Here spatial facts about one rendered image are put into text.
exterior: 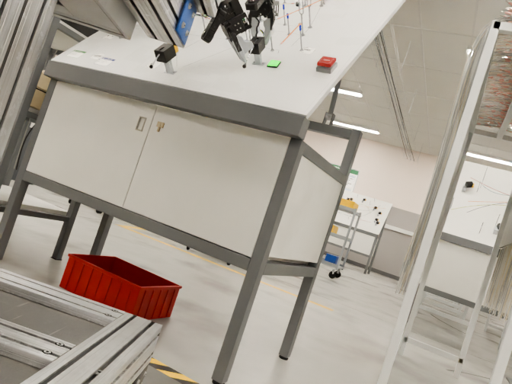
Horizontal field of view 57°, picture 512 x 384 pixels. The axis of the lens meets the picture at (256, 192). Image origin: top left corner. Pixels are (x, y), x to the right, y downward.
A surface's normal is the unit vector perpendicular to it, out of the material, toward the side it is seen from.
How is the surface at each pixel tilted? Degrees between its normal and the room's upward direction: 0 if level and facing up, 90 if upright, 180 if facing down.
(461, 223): 50
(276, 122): 90
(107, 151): 90
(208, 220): 90
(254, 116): 90
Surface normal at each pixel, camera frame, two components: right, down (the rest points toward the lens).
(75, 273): -0.39, -0.17
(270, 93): -0.12, -0.73
